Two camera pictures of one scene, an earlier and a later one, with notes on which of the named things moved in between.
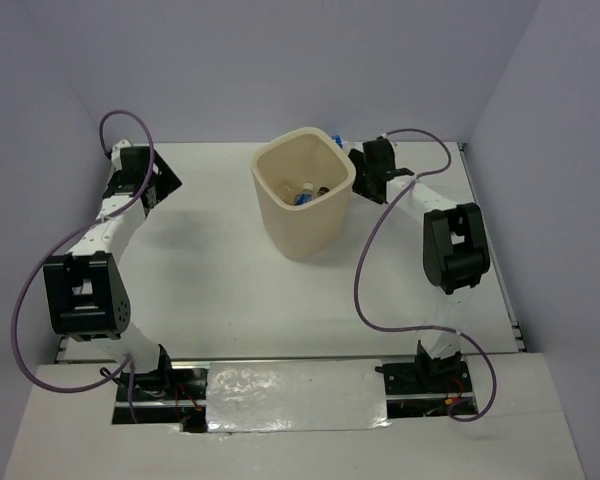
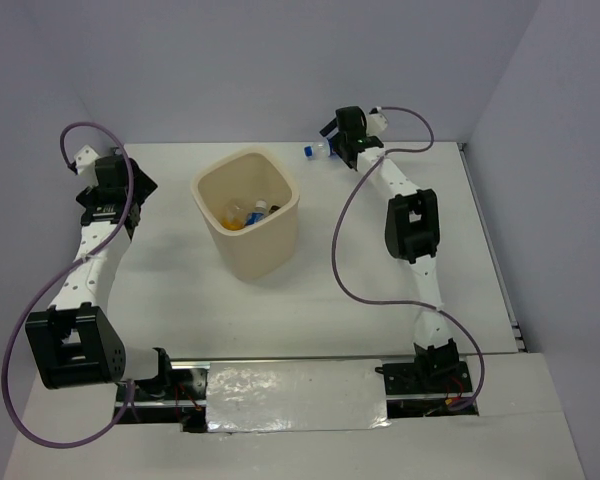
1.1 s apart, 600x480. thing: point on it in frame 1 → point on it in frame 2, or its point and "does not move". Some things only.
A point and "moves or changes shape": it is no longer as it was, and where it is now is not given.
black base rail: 411,392 does not move
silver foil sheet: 295,395 does not move
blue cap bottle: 338,140 moves or changes shape
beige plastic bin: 280,167 → 265,249
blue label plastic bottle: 306,196 → 261,211
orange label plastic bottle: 289,192 → 235,215
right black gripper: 359,161 → 335,144
